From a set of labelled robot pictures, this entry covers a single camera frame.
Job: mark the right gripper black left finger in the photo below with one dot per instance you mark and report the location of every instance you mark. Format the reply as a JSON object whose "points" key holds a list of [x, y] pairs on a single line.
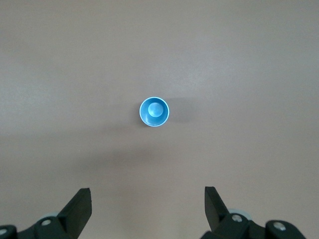
{"points": [[72, 214]]}

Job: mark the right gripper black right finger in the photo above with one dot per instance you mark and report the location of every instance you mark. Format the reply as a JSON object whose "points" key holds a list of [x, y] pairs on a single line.
{"points": [[216, 214]]}

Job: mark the blue plastic cup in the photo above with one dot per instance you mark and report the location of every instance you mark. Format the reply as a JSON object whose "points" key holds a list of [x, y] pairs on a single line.
{"points": [[154, 112]]}

